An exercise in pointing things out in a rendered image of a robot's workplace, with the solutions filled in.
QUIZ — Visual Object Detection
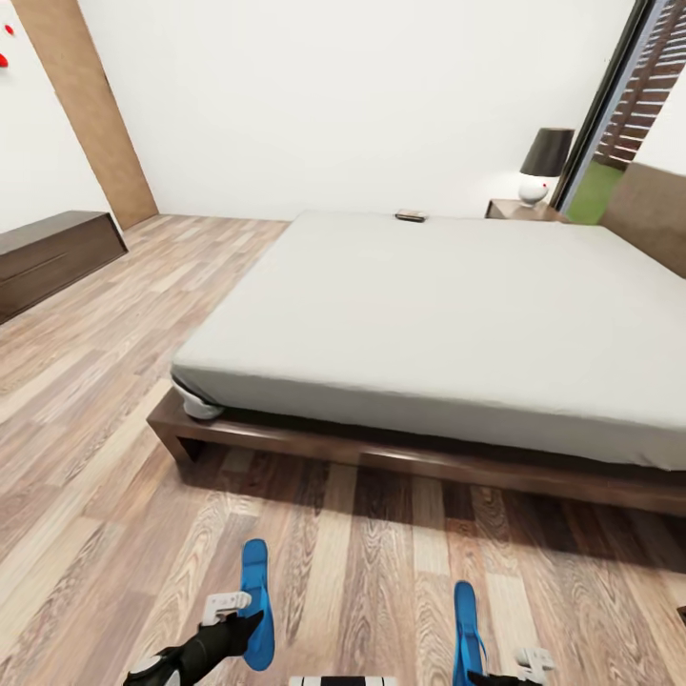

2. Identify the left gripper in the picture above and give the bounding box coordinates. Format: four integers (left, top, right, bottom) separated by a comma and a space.
191, 611, 264, 682

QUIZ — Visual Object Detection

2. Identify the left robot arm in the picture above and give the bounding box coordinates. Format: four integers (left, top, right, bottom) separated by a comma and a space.
124, 592, 264, 686

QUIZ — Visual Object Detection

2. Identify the sandal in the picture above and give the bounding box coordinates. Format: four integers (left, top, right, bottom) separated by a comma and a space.
453, 580, 487, 686
237, 538, 275, 672

